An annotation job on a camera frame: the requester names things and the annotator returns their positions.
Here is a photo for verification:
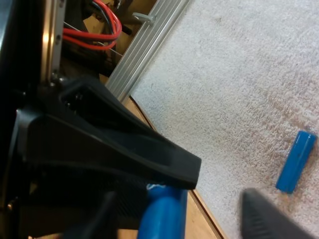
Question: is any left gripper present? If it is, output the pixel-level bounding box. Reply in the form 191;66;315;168
0;0;68;239

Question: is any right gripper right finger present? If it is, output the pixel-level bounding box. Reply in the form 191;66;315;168
240;188;319;239

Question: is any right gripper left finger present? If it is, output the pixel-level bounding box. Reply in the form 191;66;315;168
63;190;121;239

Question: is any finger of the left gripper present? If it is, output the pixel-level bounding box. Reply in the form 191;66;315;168
17;76;202;191
29;163;151;221

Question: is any bright blue cylinder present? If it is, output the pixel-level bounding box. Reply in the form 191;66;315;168
275;130;318;195
136;183;188;239

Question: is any grey clip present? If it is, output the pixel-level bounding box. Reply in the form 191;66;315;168
132;11;157;25

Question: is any ribbed aluminium rail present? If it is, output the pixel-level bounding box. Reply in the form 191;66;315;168
105;0;193;103

